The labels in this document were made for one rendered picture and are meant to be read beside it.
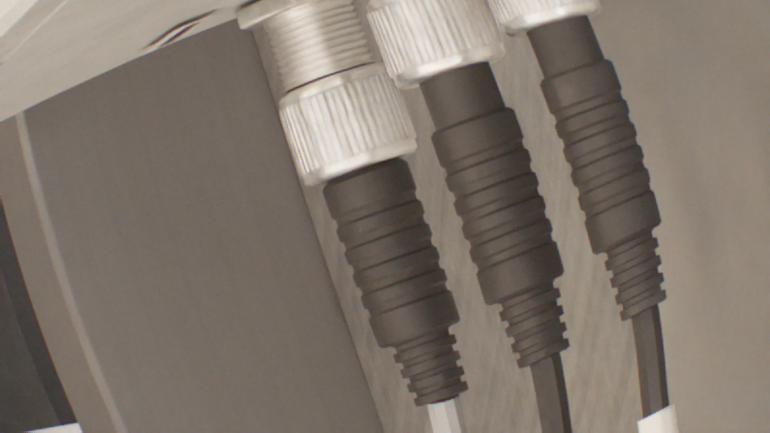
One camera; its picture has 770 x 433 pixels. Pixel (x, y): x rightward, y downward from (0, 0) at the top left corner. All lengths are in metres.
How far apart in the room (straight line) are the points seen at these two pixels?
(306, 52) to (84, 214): 0.10
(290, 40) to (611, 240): 0.08
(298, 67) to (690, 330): 0.07
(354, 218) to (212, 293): 0.10
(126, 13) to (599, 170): 0.06
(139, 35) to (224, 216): 0.12
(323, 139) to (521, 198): 0.04
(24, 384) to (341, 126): 0.98
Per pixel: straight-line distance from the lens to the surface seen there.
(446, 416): 0.65
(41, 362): 1.70
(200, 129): 0.76
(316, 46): 0.65
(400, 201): 0.65
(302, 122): 0.65
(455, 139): 0.62
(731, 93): 0.62
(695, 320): 0.65
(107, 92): 0.75
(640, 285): 0.59
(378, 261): 0.65
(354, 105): 0.65
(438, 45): 0.62
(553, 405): 0.62
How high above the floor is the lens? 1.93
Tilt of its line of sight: 40 degrees down
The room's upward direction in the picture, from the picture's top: 3 degrees clockwise
